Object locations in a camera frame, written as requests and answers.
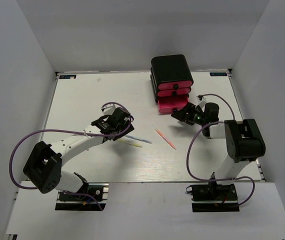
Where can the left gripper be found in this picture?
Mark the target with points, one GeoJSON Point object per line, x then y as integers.
{"type": "Point", "coordinates": [131, 129]}

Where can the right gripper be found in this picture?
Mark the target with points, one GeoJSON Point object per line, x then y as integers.
{"type": "Point", "coordinates": [182, 115]}

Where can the yellow blue pen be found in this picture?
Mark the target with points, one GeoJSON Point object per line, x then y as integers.
{"type": "Point", "coordinates": [133, 141]}

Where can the orange pink pen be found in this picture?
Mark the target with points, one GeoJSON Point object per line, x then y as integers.
{"type": "Point", "coordinates": [165, 139]}

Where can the black pink drawer organizer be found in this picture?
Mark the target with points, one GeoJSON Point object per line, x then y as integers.
{"type": "Point", "coordinates": [171, 80]}

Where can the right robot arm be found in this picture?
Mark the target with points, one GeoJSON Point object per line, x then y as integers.
{"type": "Point", "coordinates": [243, 139]}

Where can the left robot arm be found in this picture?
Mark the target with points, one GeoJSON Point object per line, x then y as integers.
{"type": "Point", "coordinates": [44, 165]}

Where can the right blue table label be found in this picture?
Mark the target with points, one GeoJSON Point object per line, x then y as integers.
{"type": "Point", "coordinates": [218, 74]}

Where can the blue table label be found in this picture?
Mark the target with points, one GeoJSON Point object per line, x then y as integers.
{"type": "Point", "coordinates": [218, 74]}
{"type": "Point", "coordinates": [68, 76]}

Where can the left blue table label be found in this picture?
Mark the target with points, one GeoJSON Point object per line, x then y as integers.
{"type": "Point", "coordinates": [68, 76]}

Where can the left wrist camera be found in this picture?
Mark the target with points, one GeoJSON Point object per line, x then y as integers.
{"type": "Point", "coordinates": [108, 109]}

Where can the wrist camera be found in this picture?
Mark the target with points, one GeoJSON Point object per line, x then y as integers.
{"type": "Point", "coordinates": [108, 109]}
{"type": "Point", "coordinates": [201, 101]}

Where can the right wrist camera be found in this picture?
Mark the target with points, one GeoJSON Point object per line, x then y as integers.
{"type": "Point", "coordinates": [201, 101]}

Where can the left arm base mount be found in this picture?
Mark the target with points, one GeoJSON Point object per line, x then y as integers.
{"type": "Point", "coordinates": [94, 199]}

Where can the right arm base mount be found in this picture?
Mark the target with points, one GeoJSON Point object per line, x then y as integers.
{"type": "Point", "coordinates": [212, 198]}

